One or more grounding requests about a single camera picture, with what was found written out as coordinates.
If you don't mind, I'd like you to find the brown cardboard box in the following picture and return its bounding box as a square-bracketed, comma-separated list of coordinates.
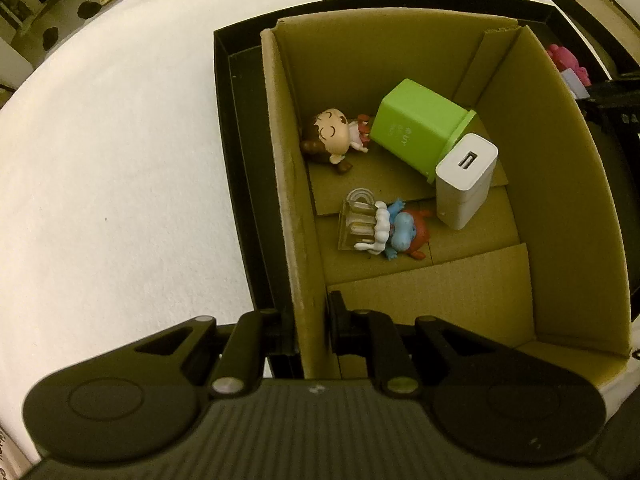
[260, 10, 632, 382]

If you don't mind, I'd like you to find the black shallow tray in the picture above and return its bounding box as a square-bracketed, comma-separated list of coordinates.
[212, 0, 640, 376]

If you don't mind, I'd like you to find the brown-haired doll figurine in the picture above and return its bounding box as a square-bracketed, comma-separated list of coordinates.
[299, 107, 374, 176]

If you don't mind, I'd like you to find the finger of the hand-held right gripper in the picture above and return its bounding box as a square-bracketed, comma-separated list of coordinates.
[575, 72, 640, 141]

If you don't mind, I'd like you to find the pink toy figure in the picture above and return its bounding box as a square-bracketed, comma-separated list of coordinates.
[545, 44, 594, 89]

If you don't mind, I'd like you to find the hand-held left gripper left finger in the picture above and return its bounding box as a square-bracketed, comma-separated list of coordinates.
[134, 307, 302, 401]

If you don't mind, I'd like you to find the blue and red figurine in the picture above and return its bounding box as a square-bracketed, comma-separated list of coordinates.
[354, 197, 435, 263]

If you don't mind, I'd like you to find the green mini bin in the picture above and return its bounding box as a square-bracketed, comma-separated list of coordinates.
[369, 78, 479, 186]

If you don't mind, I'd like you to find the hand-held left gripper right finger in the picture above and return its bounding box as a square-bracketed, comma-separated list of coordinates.
[326, 291, 507, 401]

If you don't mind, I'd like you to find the small white object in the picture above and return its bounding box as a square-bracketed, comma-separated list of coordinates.
[562, 70, 591, 101]

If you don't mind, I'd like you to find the white charger block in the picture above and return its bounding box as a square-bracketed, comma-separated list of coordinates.
[435, 132, 500, 231]

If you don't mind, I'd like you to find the clear acrylic stand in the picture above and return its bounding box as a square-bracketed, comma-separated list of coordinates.
[337, 187, 387, 254]

